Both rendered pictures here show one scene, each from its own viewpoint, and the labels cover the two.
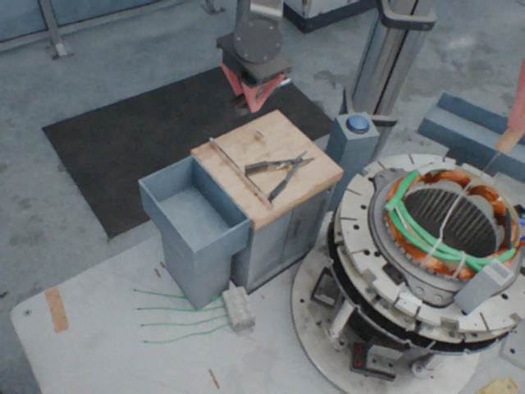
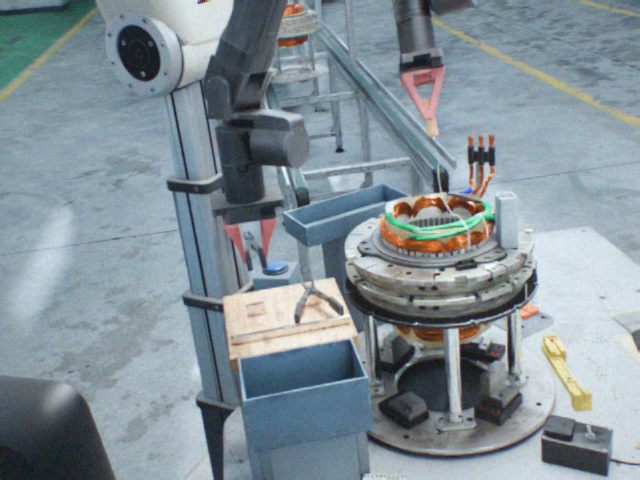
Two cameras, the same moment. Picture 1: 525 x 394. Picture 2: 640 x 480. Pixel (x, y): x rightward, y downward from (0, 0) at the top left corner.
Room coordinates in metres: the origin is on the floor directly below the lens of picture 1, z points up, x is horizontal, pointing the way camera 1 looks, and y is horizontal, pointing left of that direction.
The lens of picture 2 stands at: (-0.17, 0.80, 1.65)
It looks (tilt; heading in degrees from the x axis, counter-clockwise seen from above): 24 degrees down; 308
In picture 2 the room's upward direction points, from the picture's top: 7 degrees counter-clockwise
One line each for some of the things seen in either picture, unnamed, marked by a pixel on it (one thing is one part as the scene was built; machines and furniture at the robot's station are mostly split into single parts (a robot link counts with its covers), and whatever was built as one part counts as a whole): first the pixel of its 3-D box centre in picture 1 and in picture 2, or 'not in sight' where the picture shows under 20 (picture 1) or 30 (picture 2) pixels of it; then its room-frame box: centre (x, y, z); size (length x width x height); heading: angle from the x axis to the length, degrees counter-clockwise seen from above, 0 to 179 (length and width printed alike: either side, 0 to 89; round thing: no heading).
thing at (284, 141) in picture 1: (267, 165); (287, 321); (0.55, 0.00, 1.05); 0.20 x 0.19 x 0.02; 135
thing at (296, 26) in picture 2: not in sight; (289, 45); (2.47, -2.49, 0.94); 0.39 x 0.39 x 0.30
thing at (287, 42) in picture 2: not in sight; (287, 24); (2.47, -2.49, 1.05); 0.22 x 0.22 x 0.20
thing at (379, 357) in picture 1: (384, 355); (499, 383); (0.31, -0.26, 0.85); 0.06 x 0.04 x 0.05; 85
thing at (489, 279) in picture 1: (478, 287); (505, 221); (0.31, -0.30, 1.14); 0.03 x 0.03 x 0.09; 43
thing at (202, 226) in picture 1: (195, 245); (311, 451); (0.44, 0.11, 0.92); 0.17 x 0.11 x 0.28; 45
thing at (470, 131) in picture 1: (460, 176); (352, 265); (0.72, -0.43, 0.92); 0.25 x 0.11 x 0.28; 63
